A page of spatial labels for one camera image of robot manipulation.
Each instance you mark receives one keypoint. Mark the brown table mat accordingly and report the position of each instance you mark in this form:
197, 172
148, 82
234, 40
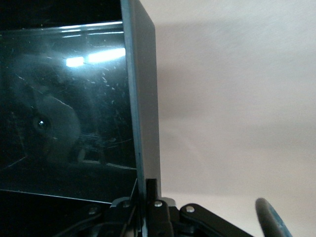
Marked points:
234, 98

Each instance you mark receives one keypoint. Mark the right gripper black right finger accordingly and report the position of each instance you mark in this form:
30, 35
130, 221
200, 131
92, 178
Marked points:
160, 217

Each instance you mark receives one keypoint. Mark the black plastic box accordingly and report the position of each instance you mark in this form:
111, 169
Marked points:
61, 98

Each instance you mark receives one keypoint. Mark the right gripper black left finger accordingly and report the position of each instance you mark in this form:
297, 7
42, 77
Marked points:
121, 217

